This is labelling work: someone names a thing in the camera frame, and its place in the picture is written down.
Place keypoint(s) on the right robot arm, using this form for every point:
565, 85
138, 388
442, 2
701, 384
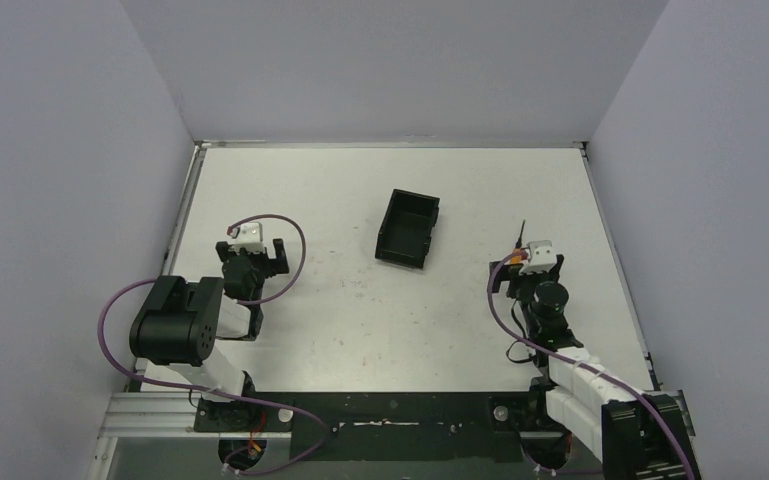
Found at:
634, 434

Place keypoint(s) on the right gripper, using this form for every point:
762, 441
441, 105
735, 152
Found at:
506, 272

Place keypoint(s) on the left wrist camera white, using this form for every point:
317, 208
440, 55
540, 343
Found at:
247, 237

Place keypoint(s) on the orange handle screwdriver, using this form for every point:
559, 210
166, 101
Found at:
518, 246

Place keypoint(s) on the aluminium rail frame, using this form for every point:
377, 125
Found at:
343, 321

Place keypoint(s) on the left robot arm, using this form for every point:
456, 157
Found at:
178, 326

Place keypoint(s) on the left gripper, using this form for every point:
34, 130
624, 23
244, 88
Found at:
277, 263

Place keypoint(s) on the black plastic bin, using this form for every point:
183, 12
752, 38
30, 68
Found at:
405, 235

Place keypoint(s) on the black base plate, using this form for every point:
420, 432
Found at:
505, 427

